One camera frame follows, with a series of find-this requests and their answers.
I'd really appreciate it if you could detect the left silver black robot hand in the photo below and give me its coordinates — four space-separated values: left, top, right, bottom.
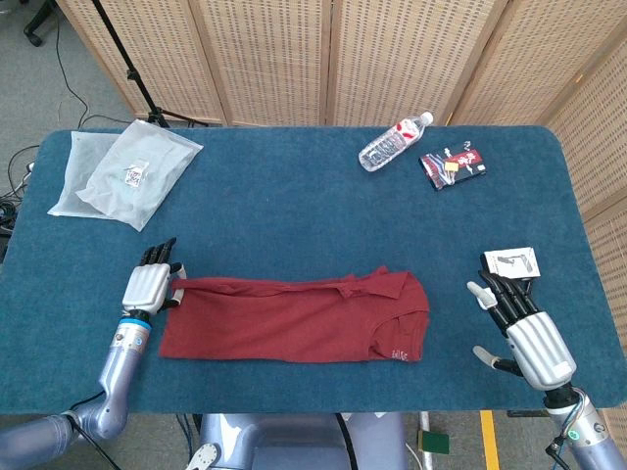
121 237 188 317

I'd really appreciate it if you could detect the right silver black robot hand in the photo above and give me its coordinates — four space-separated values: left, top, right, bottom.
465 270 578 392

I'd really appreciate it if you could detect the red t-shirt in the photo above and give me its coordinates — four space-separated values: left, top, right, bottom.
158 265 431 366

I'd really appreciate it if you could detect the white and black box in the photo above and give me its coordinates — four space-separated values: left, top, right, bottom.
482 247 543 281

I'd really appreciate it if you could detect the plain translucent plastic bag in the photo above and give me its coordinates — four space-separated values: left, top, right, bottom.
47 130 123 219

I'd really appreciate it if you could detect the labelled translucent plastic bag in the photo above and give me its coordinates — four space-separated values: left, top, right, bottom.
75 119 205 232

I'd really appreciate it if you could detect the green card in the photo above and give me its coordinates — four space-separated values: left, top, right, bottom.
415 430 451 454

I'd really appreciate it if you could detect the white table leg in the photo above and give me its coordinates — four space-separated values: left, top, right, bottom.
419 412 435 470

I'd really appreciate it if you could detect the blue table cloth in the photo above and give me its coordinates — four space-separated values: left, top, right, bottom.
0 125 619 416

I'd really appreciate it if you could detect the dark red snack packet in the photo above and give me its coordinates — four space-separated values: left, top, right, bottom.
418 140 490 192

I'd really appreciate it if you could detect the black tripod stand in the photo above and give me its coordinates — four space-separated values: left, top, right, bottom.
90 0 210 129

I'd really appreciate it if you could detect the grey robot torso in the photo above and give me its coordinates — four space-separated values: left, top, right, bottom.
185 413 408 470

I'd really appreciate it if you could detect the clear plastic water bottle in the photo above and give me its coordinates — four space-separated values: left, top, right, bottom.
358 111 435 172

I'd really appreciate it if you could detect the rattan folding screen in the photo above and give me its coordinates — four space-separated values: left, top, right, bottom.
56 0 627 461

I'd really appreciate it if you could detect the black office chair base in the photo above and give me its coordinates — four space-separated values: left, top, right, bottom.
23 0 59 48

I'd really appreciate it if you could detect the black cable bundle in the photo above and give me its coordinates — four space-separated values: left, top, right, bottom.
0 144 40 241

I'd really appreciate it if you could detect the long black floor cable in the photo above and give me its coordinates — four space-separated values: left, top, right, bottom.
54 19 136 129

